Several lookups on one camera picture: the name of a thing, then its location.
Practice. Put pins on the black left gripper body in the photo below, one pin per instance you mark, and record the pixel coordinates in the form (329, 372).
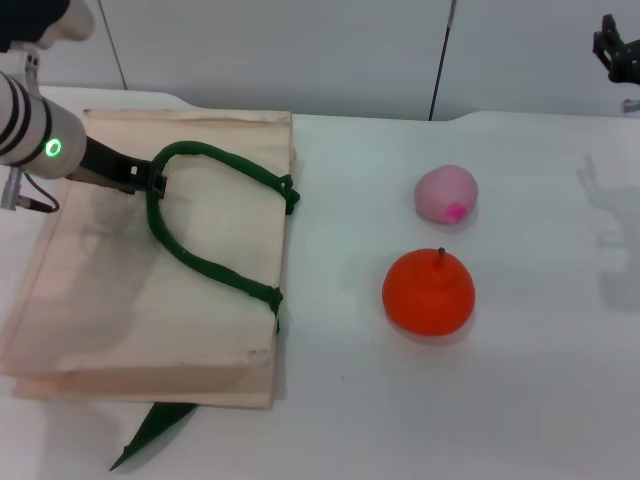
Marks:
(107, 162)

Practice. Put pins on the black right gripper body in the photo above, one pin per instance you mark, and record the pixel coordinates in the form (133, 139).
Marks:
(627, 62)

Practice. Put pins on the orange toy fruit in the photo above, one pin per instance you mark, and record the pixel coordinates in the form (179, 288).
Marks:
(427, 300)

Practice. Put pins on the pink toy peach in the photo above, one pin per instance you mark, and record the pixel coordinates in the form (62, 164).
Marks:
(442, 192)

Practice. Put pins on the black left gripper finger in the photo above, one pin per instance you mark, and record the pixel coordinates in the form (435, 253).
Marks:
(157, 182)

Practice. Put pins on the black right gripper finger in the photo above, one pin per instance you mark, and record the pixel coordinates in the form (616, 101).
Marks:
(601, 47)
(610, 25)

